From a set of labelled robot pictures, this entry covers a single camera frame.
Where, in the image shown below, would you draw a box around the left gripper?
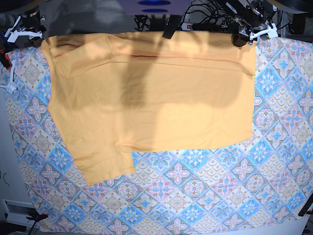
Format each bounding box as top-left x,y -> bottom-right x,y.
231,19 -> 278,47

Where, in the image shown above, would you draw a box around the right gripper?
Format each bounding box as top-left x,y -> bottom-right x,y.
4,16 -> 45,48

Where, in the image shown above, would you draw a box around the orange T-shirt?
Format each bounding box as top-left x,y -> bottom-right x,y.
41,32 -> 256,185

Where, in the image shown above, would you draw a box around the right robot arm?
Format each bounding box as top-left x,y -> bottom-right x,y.
2,6 -> 46,48

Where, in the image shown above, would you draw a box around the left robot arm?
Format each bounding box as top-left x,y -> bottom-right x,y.
219,0 -> 278,47

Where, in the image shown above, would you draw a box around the white power strip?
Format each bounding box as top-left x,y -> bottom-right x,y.
180,23 -> 225,32

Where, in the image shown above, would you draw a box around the black table clamp top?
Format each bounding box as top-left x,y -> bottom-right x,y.
162,15 -> 182,39

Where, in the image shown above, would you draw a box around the white blue logo panel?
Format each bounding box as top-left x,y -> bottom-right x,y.
118,0 -> 191,15

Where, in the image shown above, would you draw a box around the patterned blue tablecloth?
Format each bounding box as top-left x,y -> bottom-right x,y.
4,38 -> 313,235

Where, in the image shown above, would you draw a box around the white vent box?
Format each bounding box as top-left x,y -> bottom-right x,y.
0,199 -> 37,228

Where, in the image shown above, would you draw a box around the orange-tipped clamp bottom left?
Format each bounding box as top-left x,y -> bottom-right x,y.
26,213 -> 48,222

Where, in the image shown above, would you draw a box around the black clamp bottom right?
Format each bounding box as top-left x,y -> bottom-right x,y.
298,201 -> 313,217

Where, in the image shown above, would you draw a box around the red-handled clamp left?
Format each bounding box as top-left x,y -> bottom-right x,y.
0,49 -> 12,70

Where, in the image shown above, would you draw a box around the tangled black cables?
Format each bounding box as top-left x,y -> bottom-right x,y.
134,0 -> 247,34

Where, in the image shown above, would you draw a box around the white bracket left edge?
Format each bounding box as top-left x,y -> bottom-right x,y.
0,60 -> 18,94

